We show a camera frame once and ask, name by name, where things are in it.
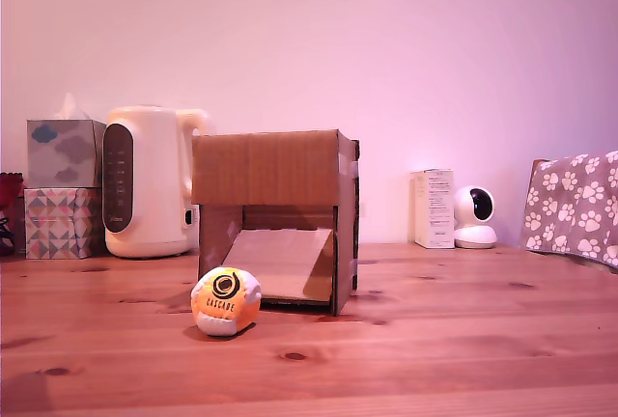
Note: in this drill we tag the orange and white footbag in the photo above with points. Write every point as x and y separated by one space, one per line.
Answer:
226 302

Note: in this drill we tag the cardboard dice tower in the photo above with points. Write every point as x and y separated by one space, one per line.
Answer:
270 171

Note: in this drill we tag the white printed carton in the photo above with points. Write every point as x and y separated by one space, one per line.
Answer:
434 209

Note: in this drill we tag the white electric kettle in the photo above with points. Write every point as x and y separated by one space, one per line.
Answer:
154 185

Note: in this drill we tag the cloud print tissue box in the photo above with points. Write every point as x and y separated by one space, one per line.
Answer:
63 154

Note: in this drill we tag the white tissue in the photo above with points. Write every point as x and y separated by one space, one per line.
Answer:
71 108

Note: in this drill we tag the triangle print tissue box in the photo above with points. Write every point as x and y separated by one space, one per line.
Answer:
55 224

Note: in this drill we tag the paw print blanket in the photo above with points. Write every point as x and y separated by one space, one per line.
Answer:
574 204

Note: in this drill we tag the red flower decoration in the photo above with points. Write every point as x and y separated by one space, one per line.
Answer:
9 190

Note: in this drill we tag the small white round camera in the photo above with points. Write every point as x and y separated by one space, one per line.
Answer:
475 229

